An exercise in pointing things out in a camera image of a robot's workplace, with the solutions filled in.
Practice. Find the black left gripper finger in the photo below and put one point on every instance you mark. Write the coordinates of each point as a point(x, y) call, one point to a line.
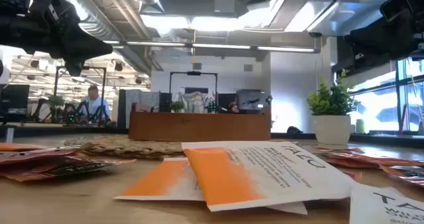
point(74, 68)
point(89, 46)

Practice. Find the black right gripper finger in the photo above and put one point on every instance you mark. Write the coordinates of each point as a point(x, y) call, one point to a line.
point(364, 35)

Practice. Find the brown wooden tea box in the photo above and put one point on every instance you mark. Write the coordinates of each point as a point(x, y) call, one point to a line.
point(198, 128)

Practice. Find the green background plant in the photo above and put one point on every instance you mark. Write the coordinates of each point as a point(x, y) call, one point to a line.
point(55, 101)

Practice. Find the person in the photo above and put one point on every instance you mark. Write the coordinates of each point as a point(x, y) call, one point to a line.
point(94, 104)

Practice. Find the black background robot arms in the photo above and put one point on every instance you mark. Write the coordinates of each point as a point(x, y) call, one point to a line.
point(68, 113)

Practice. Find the black computer monitor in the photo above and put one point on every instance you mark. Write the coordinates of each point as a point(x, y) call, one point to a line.
point(15, 99)

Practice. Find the grey office partition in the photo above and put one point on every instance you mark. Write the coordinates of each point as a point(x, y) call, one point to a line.
point(132, 108)

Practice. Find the pale green cup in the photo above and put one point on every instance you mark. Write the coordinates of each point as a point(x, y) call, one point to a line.
point(360, 126)

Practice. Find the round woven straw placemat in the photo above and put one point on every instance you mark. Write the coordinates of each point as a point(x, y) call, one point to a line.
point(132, 147)

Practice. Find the green plant in white pot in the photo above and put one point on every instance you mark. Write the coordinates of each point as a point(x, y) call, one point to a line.
point(331, 131)

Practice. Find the small green desk plant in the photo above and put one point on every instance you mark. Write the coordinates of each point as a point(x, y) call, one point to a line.
point(177, 106)

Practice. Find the small black dome object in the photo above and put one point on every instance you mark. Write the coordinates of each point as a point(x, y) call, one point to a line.
point(294, 130)

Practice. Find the grey office printer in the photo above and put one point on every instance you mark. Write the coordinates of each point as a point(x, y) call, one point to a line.
point(251, 101)

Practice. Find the linear ceiling light strip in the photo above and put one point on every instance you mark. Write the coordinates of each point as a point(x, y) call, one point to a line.
point(222, 46)

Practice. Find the grey ceiling junction box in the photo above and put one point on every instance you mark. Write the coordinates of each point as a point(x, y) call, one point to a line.
point(225, 3)

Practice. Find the black metal rig frame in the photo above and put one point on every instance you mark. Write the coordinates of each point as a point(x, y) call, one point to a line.
point(193, 73)
point(79, 68)

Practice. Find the silver spiral air duct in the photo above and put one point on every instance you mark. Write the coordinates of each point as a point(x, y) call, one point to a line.
point(99, 28)

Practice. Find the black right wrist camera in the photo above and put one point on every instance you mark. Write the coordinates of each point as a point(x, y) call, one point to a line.
point(397, 5)

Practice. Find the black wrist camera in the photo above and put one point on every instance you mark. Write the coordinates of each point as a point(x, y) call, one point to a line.
point(49, 2)
point(397, 5)

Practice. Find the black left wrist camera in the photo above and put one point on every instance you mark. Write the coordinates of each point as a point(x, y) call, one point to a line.
point(49, 2)

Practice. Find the shiny rectangular metal duct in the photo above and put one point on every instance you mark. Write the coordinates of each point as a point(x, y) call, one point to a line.
point(331, 12)

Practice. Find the black table frame rail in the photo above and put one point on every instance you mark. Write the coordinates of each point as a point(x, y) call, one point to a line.
point(66, 130)

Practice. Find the short silver metal post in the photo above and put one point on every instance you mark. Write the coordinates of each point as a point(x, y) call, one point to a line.
point(10, 134)

